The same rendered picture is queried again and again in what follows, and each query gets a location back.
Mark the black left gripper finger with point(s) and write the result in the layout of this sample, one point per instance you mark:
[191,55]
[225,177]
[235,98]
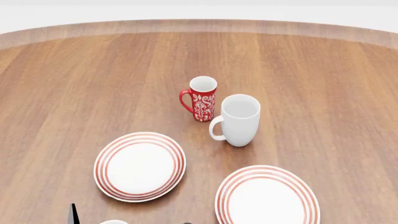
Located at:
[73,215]

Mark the white plate with red rings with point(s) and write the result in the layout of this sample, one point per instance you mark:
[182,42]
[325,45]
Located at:
[140,166]
[267,198]

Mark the plain white mug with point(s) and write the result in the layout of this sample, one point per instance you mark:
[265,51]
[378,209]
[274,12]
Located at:
[241,126]

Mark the red white patterned tall mug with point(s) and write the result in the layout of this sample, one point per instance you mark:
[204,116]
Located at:
[203,106]

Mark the white round object at bottom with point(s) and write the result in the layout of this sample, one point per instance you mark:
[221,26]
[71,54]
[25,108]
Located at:
[113,222]

